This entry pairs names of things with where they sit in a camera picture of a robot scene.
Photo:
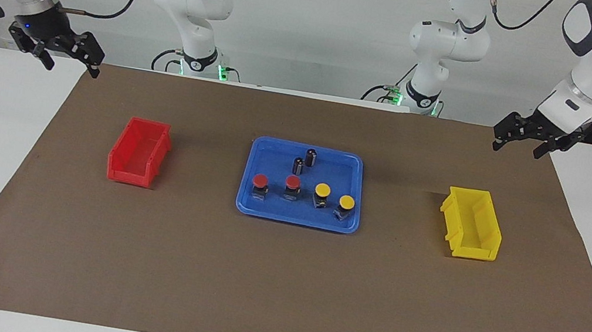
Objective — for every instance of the large black cylinder capacitor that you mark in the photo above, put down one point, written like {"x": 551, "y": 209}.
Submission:
{"x": 311, "y": 158}

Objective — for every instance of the yellow plastic bin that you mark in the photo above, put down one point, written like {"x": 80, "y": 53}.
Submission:
{"x": 456, "y": 224}

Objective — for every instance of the red plastic bin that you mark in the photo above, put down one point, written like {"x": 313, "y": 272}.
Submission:
{"x": 120, "y": 171}

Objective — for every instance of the small black cylinder capacitor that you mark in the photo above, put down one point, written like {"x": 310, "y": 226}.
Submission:
{"x": 298, "y": 166}

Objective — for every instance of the brown paper mat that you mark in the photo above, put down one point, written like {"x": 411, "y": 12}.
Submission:
{"x": 277, "y": 282}

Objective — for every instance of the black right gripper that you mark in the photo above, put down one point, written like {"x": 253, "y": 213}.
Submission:
{"x": 50, "y": 29}

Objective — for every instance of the yellow push button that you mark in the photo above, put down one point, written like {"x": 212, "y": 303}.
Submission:
{"x": 322, "y": 189}
{"x": 346, "y": 202}

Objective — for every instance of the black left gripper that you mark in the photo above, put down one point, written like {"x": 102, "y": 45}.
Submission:
{"x": 539, "y": 128}

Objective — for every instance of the red push button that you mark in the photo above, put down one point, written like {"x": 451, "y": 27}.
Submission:
{"x": 293, "y": 181}
{"x": 260, "y": 181}

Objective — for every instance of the blue plastic tray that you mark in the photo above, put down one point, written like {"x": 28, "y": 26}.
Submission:
{"x": 294, "y": 213}

